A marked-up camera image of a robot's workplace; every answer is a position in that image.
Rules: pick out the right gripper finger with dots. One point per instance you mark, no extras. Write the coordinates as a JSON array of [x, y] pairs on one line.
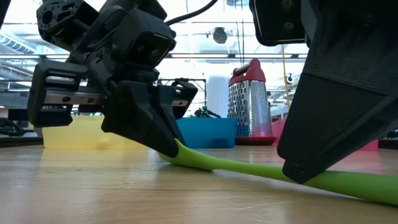
[[326, 124]]

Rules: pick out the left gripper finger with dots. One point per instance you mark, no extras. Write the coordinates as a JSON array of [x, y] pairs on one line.
[[169, 105], [136, 118]]

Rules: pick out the green silicone spatula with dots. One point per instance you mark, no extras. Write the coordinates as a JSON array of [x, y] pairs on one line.
[[248, 169]]

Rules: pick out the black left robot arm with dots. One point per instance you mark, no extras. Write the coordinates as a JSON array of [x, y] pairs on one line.
[[62, 18]]

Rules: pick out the yellow plastic bin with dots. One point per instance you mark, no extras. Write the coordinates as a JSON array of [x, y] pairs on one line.
[[81, 133]]

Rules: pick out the blue plastic bin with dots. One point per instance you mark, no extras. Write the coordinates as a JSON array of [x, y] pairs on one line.
[[208, 132]]

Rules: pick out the black background monitor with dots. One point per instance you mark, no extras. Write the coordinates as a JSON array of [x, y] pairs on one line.
[[17, 113]]

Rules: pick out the pink plastic bin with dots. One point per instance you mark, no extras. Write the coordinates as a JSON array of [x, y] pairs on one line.
[[278, 130]]

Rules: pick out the red-topped metal box grater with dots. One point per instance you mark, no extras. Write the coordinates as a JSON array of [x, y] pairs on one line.
[[248, 102]]

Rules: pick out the black aluminium table frame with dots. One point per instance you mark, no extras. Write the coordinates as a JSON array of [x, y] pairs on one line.
[[18, 141]]

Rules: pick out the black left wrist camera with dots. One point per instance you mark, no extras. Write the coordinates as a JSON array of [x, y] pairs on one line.
[[146, 46]]

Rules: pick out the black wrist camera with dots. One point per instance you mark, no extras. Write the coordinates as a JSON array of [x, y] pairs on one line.
[[146, 46], [276, 18]]

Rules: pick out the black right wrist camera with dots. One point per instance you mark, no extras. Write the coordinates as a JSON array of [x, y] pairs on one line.
[[276, 18]]

